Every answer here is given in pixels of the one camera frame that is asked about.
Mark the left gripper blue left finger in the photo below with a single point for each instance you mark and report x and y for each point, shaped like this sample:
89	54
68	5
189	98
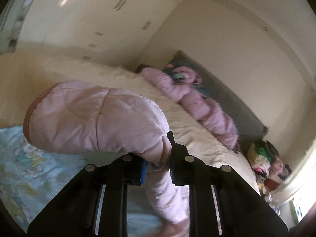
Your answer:
143	172

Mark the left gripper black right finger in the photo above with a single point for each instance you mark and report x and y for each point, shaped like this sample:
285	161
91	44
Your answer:
178	171

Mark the light pink quilted jacket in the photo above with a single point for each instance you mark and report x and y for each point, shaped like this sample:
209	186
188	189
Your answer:
76	117

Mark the pile of assorted clothes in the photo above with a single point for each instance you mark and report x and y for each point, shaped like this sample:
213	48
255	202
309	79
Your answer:
269	169

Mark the grey upholstered headboard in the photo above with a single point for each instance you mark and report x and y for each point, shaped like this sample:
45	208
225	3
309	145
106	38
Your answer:
249	127

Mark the crumpled pink puffer coat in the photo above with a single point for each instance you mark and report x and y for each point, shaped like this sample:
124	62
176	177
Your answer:
183	85

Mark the blue cartoon cat quilt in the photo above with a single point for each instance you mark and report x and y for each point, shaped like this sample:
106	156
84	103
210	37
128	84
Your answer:
30	178

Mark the cream wardrobe with drawers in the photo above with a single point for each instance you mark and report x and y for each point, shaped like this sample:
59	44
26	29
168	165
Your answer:
113	32

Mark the beige bed cover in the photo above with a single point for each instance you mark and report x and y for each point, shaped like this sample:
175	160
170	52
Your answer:
25	76

